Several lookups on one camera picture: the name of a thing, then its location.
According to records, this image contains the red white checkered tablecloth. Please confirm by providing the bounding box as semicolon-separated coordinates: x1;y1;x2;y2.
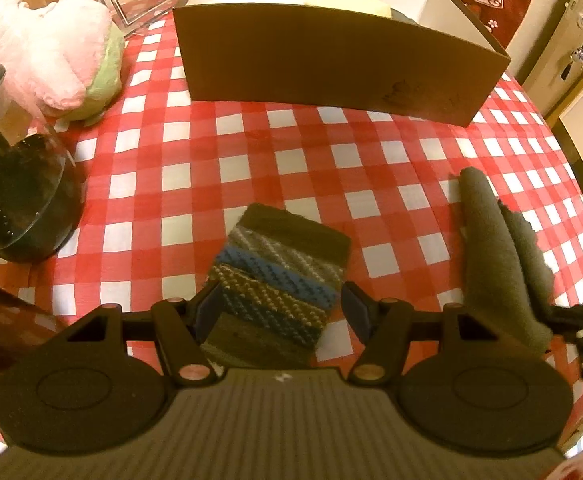
0;18;583;322

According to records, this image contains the striped knitted sock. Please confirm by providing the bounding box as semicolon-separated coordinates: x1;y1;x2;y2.
203;204;351;368

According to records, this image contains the grey and blue cloth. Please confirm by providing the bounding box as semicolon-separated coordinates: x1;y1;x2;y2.
459;167;554;356

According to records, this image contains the wooden door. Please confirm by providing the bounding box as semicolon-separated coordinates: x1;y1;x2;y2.
523;0;583;116

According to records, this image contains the pink starfish plush toy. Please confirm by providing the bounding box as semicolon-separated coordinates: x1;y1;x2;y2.
0;0;124;120

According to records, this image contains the glass jar with green lid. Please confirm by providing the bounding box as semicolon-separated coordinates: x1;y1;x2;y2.
0;65;84;262

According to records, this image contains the brown cardboard box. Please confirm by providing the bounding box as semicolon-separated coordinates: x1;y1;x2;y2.
173;0;509;127

